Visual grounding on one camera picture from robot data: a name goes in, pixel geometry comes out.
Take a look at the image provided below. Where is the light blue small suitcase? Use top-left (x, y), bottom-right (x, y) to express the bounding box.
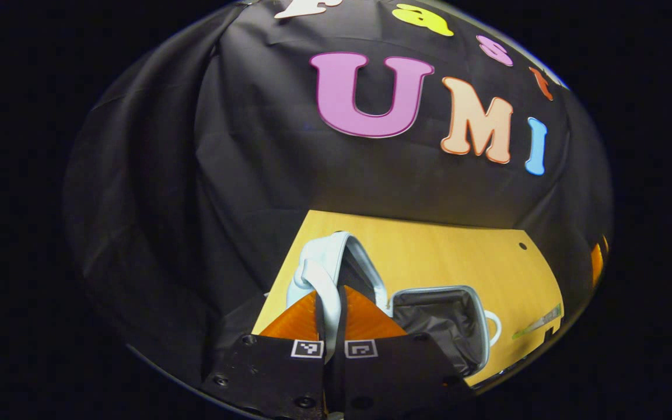
top-left (285, 230), bottom-right (503, 379)

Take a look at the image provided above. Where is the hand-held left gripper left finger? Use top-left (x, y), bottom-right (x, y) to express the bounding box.
top-left (199, 290), bottom-right (327, 420)

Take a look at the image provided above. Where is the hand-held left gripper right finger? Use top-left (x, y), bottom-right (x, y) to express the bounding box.
top-left (335, 285), bottom-right (478, 420)

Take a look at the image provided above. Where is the black backdrop cloth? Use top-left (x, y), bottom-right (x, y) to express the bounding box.
top-left (62, 0), bottom-right (614, 389)

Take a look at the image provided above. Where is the small silver-green sachet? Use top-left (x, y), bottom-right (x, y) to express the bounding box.
top-left (511, 303), bottom-right (564, 341)

